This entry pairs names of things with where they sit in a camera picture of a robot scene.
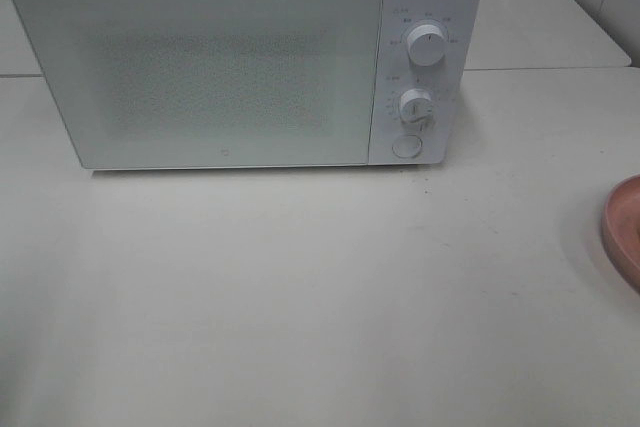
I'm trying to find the white timer knob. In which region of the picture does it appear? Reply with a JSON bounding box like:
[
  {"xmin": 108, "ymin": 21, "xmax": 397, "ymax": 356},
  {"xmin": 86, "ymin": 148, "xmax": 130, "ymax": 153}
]
[{"xmin": 398, "ymin": 89, "xmax": 434, "ymax": 123}]

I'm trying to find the white microwave door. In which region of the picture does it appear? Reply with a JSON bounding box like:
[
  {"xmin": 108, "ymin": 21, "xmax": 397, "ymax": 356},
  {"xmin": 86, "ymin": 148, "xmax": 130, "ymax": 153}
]
[{"xmin": 13, "ymin": 0, "xmax": 381, "ymax": 170}]

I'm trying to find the pink speckled plate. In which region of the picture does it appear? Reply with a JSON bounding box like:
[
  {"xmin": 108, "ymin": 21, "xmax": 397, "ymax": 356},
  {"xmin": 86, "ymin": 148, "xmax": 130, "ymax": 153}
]
[{"xmin": 601, "ymin": 175, "xmax": 639, "ymax": 292}]

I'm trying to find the white power knob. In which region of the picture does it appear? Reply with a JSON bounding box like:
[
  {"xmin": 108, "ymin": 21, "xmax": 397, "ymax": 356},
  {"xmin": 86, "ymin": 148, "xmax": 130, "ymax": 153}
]
[{"xmin": 405, "ymin": 21, "xmax": 448, "ymax": 67}]

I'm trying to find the white door release button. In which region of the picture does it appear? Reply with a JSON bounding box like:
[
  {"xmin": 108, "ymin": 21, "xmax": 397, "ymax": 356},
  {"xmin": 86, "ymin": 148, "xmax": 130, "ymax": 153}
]
[{"xmin": 392, "ymin": 135, "xmax": 423, "ymax": 159}]

